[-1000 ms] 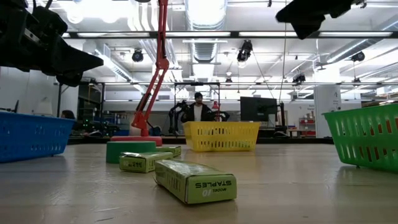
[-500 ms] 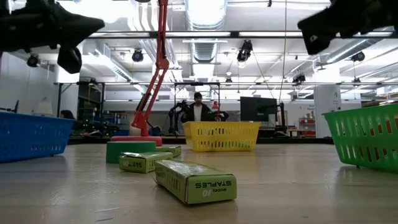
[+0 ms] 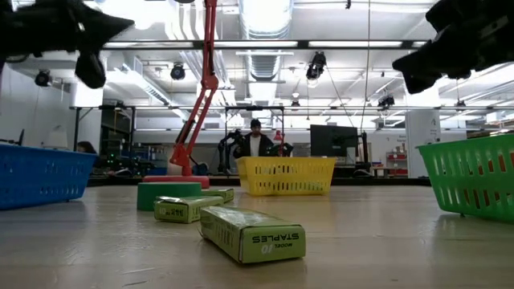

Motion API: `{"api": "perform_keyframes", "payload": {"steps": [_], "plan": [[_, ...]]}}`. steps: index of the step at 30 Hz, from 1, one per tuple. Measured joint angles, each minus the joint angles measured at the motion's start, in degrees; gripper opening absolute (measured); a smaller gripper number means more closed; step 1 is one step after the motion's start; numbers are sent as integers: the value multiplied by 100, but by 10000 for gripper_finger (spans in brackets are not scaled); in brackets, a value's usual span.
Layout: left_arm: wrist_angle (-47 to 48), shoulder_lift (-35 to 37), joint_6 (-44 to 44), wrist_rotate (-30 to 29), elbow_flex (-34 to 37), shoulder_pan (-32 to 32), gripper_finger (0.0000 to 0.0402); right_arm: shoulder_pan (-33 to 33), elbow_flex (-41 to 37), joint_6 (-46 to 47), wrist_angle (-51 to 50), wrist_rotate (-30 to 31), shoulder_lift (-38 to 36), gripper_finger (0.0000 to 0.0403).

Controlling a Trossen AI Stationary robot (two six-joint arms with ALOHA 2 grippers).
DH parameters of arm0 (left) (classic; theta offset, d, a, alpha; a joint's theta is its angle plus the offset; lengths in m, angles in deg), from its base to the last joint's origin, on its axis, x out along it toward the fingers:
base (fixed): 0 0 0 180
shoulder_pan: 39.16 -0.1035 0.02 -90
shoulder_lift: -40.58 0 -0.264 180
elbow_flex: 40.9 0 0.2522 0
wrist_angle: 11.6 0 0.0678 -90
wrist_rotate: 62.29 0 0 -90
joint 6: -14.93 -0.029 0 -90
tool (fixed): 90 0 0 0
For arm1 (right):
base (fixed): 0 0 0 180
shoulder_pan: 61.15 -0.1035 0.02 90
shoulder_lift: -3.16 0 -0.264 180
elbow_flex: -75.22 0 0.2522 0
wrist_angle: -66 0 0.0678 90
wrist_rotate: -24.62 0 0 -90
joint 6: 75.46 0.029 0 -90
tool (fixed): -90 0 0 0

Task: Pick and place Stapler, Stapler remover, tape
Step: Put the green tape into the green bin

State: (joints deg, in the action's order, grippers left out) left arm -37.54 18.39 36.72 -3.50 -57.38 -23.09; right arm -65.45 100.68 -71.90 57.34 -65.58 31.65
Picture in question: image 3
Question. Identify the person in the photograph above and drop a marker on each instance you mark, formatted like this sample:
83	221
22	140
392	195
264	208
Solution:
85	147
254	146

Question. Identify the green staples box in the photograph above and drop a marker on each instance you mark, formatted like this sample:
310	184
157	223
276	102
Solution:
176	210
223	194
273	245

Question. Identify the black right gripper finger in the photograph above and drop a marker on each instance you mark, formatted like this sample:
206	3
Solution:
433	64

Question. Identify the blue plastic basket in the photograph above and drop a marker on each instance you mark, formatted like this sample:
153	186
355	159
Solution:
40	176

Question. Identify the green plastic basket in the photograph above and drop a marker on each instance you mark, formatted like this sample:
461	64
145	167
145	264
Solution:
462	144

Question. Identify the black ceiling spotlight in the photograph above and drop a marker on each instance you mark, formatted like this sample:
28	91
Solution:
178	72
42	78
386	101
316	66

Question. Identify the black computer monitor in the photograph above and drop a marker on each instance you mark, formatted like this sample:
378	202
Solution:
333	140

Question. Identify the yellow plastic basket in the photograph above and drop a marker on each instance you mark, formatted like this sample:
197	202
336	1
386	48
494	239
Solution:
281	161

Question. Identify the red parts bin shelf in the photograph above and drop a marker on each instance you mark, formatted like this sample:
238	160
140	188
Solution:
397	164

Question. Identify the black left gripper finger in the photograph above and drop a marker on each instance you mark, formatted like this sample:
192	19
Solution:
108	28

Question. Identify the red desk lamp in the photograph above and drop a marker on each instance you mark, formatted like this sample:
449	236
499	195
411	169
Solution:
209	48

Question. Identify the black background robot arm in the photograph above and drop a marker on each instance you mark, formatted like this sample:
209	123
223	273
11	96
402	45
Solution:
227	148

